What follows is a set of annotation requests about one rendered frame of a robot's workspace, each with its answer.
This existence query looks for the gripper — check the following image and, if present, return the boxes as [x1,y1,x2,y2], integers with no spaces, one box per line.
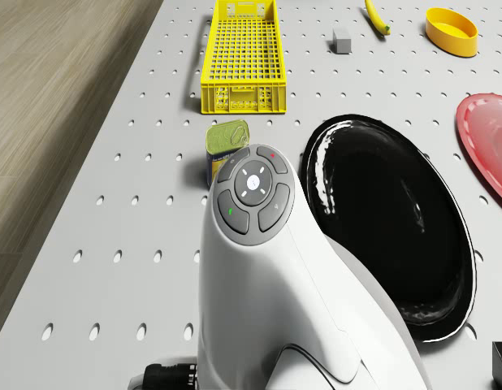
[128,356,200,390]

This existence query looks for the flat-sided can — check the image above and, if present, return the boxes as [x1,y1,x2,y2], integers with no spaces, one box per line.
[205,119,251,189]

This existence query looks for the black plate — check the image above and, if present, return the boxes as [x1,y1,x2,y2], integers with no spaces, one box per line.
[300,114,478,344]

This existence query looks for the yellow basket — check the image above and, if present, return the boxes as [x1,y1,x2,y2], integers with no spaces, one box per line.
[200,0,288,116]

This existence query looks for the grey cube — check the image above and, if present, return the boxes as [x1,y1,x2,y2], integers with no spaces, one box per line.
[331,28,353,55]

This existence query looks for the red plate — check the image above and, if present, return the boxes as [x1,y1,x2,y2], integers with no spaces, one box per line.
[455,93,502,207]

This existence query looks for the banana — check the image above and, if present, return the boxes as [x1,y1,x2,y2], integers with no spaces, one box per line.
[364,0,392,37]

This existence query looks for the yellow bowl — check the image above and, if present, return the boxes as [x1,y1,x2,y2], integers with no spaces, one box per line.
[425,7,478,59]

